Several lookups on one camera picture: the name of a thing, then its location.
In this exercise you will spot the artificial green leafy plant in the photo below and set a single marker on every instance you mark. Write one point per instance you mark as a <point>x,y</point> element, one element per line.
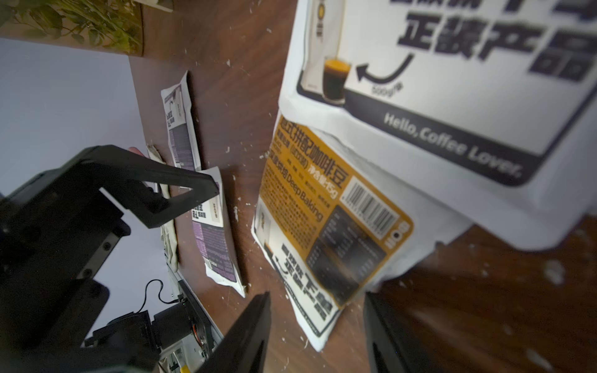
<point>107,26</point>

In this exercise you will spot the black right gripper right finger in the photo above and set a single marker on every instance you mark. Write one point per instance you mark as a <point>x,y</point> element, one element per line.
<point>391,345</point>

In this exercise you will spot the yellow coffee bag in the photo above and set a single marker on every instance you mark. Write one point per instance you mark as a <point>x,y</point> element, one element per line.
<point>489,107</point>
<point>334,226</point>

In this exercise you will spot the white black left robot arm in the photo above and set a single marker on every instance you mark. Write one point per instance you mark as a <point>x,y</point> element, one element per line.
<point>132,331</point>

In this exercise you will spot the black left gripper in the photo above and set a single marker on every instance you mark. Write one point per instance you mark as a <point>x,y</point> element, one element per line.
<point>51,228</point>

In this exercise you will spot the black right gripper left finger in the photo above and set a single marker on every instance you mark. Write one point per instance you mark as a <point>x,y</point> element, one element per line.
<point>244,347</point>

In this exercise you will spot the purple coffee bag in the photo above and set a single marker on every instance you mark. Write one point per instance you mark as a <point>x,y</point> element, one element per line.
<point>214,238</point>
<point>177,105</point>

